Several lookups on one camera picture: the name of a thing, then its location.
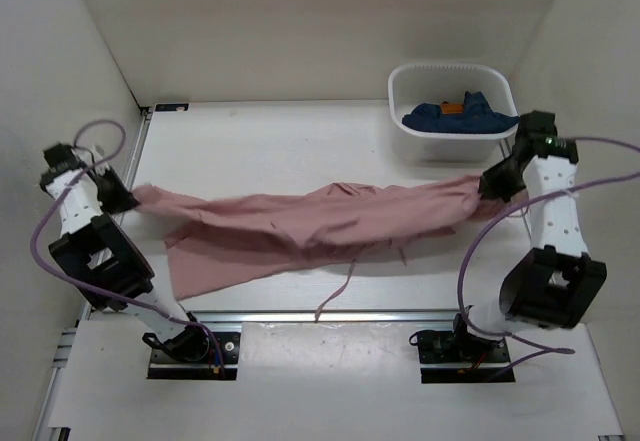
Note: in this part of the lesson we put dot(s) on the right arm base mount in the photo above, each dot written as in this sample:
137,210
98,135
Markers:
455,356

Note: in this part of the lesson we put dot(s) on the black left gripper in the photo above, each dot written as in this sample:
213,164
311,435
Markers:
124,200

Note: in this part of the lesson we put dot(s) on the blue folded jeans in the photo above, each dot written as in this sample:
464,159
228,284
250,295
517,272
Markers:
474,116

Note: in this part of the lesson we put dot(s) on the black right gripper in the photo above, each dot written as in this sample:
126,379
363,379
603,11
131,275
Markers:
497,190

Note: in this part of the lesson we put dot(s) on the white plastic basket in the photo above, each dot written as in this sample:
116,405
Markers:
412,84

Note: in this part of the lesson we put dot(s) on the pink trousers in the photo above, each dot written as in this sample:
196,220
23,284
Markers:
218,244

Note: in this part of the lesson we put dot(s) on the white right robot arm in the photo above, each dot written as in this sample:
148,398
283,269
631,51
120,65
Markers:
556,281

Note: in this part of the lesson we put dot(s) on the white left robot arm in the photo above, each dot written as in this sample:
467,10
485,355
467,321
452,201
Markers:
110,271

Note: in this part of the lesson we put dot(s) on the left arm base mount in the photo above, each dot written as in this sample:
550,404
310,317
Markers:
191,356

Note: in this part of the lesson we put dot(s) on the dark corner label plate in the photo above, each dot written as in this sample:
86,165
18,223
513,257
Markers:
171,107

